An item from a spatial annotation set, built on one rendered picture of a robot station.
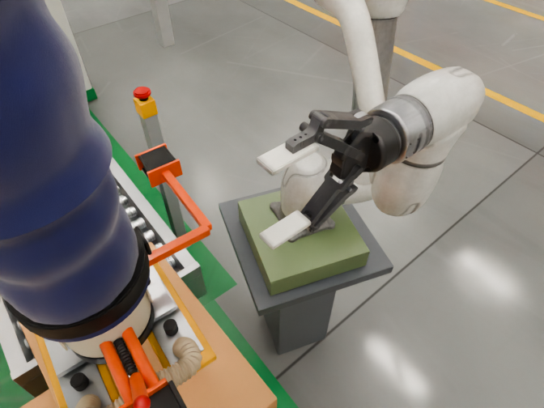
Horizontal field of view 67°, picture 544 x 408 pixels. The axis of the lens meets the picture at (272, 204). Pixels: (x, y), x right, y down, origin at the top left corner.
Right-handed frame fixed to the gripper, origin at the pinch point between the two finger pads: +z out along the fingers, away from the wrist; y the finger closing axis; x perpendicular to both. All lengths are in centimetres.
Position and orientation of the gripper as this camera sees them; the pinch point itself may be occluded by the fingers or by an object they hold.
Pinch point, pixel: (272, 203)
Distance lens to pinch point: 50.7
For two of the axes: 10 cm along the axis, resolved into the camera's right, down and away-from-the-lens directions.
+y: 0.0, 6.8, 7.4
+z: -7.8, 4.6, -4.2
